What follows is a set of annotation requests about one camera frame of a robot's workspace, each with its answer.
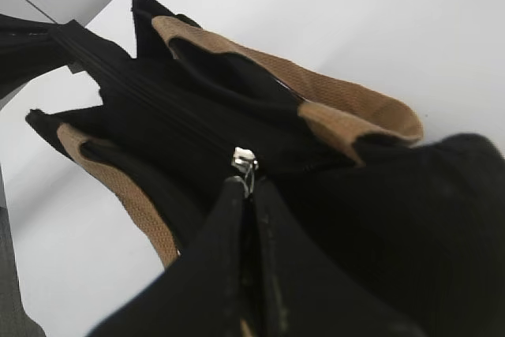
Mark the tan rear bag handle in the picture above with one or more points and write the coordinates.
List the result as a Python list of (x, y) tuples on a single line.
[(338, 112)]

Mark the black canvas tote bag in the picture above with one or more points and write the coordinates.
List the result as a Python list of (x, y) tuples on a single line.
[(419, 227)]

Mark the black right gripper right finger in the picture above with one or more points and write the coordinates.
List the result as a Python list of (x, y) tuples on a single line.
[(305, 293)]

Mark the tan bag handle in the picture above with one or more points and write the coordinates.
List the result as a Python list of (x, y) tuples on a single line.
[(135, 201), (338, 112)]

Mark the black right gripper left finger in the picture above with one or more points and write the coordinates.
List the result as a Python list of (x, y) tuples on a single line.
[(198, 295)]

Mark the tan front bag handle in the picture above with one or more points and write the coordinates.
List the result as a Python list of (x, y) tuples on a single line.
[(135, 201)]

